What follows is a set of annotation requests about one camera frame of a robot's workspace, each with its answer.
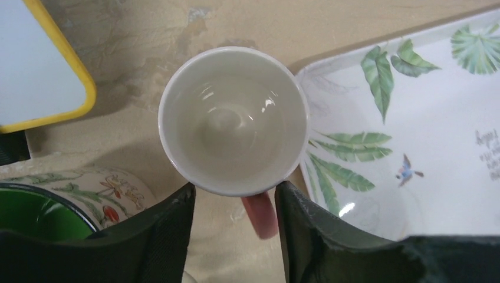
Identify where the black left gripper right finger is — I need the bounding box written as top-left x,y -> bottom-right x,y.
275,181 -> 499,282

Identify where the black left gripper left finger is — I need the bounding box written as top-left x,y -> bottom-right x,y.
1,183 -> 196,282

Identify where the cream illustrated mug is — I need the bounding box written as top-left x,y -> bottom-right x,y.
1,167 -> 157,241

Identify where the pink mug back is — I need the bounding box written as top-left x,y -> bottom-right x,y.
157,46 -> 310,239

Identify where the leaf-patterned serving tray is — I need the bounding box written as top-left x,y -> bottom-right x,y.
297,8 -> 499,241

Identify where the white dry-erase board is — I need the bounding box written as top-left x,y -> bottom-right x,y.
0,0 -> 98,165

